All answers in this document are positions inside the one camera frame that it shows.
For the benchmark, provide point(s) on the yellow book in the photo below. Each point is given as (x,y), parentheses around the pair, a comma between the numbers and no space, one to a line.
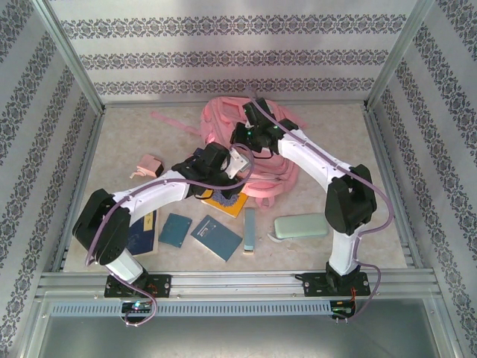
(233,207)

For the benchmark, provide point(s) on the pink backpack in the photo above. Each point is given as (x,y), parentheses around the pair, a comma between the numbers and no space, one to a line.
(268,181)

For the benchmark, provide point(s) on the long light blue box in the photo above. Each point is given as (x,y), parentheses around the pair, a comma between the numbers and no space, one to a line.
(249,231)

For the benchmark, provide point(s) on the blue book with white print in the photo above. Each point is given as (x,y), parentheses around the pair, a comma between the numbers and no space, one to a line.
(216,238)

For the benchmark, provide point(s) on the small pink pouch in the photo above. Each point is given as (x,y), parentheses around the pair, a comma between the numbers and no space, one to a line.
(149,164)

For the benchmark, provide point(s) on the small teal book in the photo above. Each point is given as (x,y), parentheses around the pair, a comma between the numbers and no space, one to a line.
(174,230)

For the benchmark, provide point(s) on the mint green pencil case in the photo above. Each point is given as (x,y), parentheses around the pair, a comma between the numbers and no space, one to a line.
(300,226)

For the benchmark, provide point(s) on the navy book with patterned cover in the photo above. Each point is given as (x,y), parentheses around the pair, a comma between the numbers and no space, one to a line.
(143,238)

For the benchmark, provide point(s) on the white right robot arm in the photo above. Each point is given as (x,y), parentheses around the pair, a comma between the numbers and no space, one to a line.
(309,156)

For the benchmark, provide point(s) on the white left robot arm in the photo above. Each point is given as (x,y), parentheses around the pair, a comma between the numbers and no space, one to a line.
(156,190)

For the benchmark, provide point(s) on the aluminium mounting rail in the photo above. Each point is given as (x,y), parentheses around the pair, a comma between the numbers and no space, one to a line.
(238,285)

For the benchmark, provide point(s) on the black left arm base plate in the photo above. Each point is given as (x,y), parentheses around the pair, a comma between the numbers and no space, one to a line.
(160,285)

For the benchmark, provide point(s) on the aluminium side rail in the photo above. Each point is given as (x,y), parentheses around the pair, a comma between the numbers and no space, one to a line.
(381,156)
(81,186)

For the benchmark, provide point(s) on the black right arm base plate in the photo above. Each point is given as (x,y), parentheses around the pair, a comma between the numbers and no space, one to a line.
(313,287)

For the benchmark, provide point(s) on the aluminium frame post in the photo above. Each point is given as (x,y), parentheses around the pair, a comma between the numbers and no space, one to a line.
(398,56)
(71,56)

